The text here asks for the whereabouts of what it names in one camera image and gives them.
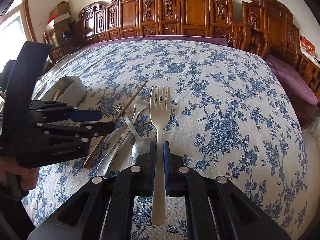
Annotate carved wooden sofa bench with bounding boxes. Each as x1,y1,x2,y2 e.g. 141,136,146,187
76,0,233,44

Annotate carved wooden armchair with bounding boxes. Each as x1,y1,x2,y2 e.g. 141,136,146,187
242,0,319,98

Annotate metal smiley handle spoon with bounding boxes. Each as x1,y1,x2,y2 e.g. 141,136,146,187
123,98,153,160

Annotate purple armchair cushion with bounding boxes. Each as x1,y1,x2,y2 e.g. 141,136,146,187
266,55,318,105

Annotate person's left hand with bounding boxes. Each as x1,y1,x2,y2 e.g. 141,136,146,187
0,157,40,191

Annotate purple sofa cushion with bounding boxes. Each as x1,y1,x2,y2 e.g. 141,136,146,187
86,35,228,48

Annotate grey metal tray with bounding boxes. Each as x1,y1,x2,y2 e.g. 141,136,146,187
39,75,87,107

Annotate red greeting card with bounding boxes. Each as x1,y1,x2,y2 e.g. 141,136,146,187
300,35,316,60

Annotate blue floral tablecloth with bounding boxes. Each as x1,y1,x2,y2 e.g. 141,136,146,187
36,40,309,239

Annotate white plastic fork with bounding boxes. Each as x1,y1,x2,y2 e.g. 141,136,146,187
150,87,171,226

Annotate stainless steel fork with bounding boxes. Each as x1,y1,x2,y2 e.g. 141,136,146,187
97,96,151,178

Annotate cardboard box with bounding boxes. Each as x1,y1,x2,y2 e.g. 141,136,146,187
49,1,71,17

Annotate dark wooden chopstick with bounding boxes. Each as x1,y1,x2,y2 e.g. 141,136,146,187
82,80,149,169

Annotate stainless steel spoon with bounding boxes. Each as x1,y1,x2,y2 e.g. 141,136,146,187
106,117,138,157

